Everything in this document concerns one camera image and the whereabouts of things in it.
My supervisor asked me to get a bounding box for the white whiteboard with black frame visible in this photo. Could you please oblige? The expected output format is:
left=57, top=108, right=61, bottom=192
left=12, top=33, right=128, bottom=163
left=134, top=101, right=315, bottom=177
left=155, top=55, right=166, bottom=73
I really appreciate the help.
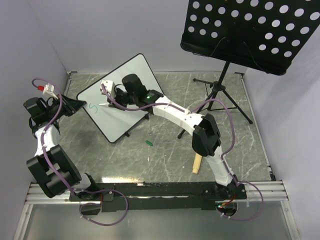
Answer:
left=76, top=53, right=163, bottom=143

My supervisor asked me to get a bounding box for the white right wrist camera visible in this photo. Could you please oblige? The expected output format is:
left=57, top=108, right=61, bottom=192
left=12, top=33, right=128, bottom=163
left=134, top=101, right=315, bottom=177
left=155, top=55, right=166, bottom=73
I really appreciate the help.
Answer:
left=100, top=80, right=116, bottom=98

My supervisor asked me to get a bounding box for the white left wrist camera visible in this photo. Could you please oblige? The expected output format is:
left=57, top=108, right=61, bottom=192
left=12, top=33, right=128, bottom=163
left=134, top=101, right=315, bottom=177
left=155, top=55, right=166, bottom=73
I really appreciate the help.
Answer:
left=36, top=83, right=58, bottom=100

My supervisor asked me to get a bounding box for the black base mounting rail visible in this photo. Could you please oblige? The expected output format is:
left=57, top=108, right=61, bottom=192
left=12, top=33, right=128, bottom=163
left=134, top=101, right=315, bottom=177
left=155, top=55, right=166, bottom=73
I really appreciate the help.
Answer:
left=69, top=181, right=247, bottom=213

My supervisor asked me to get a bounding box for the green marker cap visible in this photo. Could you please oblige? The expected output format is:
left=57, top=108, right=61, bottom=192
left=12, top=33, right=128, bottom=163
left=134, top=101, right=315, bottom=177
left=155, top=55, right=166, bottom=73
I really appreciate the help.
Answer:
left=145, top=140, right=153, bottom=146

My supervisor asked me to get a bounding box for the beige microphone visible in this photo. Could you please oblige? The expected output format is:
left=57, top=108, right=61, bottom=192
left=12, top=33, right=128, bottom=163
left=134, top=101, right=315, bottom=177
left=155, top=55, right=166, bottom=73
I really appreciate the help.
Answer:
left=192, top=153, right=203, bottom=174

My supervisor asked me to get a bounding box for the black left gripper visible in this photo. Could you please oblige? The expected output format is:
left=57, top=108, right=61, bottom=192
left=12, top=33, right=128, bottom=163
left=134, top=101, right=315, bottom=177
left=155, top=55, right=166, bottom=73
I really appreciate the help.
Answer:
left=45, top=93, right=87, bottom=120

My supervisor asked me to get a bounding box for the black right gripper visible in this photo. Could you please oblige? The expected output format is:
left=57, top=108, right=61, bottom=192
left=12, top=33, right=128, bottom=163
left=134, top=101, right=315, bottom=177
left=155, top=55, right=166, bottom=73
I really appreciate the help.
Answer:
left=107, top=88, right=138, bottom=112

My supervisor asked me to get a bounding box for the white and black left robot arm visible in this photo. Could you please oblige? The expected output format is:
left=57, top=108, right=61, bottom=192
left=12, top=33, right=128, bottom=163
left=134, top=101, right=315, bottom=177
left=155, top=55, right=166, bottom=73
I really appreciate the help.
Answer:
left=23, top=95, right=99, bottom=201

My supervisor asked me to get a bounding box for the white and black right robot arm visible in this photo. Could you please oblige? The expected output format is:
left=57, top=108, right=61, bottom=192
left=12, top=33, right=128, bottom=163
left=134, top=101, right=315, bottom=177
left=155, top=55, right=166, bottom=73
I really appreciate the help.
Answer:
left=100, top=73, right=240, bottom=199

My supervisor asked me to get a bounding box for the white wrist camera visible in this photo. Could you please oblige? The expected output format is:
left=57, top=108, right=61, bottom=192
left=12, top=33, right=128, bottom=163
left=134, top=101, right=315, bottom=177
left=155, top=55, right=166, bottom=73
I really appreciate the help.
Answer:
left=100, top=80, right=116, bottom=98
left=36, top=83, right=58, bottom=100

